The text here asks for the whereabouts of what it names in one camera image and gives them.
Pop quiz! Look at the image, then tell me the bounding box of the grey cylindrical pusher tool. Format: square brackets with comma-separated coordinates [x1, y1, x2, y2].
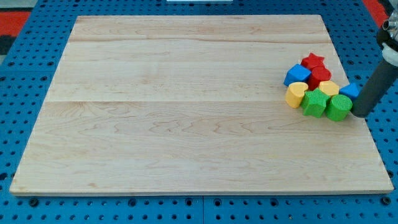
[351, 59, 397, 118]

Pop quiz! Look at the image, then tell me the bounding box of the blue triangle block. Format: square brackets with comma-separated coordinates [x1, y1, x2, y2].
[339, 83, 359, 101]

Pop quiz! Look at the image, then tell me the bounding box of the yellow hexagon block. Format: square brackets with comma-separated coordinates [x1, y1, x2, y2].
[318, 80, 340, 97]

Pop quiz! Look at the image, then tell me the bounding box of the green cylinder block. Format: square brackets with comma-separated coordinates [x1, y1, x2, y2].
[325, 94, 353, 121]

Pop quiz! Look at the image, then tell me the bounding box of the red cylinder block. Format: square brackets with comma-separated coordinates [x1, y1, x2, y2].
[308, 67, 331, 91]

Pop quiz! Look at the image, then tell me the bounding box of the red star block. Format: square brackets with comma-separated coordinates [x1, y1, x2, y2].
[300, 53, 325, 70]

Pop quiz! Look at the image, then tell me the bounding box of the green star block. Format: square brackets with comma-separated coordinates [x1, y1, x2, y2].
[300, 88, 330, 118]

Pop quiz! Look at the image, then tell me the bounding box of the blue cube block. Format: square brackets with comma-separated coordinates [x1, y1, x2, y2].
[284, 64, 311, 86]

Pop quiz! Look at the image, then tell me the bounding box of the yellow heart block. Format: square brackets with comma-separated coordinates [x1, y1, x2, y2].
[285, 82, 308, 108]

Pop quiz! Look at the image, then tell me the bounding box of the wooden board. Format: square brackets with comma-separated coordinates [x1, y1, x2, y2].
[10, 15, 394, 196]

